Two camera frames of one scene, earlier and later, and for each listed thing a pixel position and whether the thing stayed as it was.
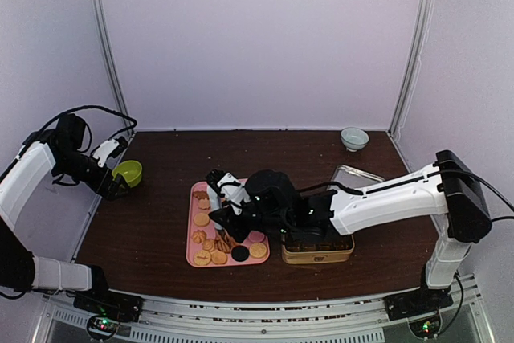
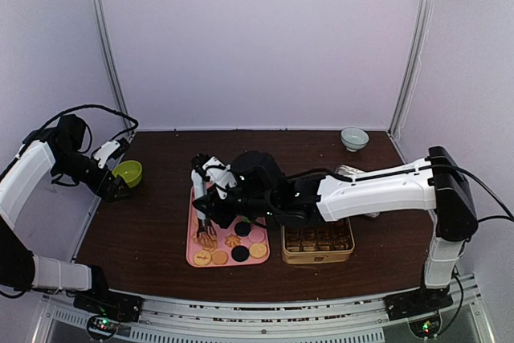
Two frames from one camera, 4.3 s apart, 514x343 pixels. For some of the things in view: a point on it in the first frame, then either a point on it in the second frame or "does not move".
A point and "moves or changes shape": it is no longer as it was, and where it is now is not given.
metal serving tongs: (214, 203) moves or changes shape
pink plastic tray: (206, 247) does not move
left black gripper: (107, 192) does not move
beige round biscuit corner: (258, 250) does not move
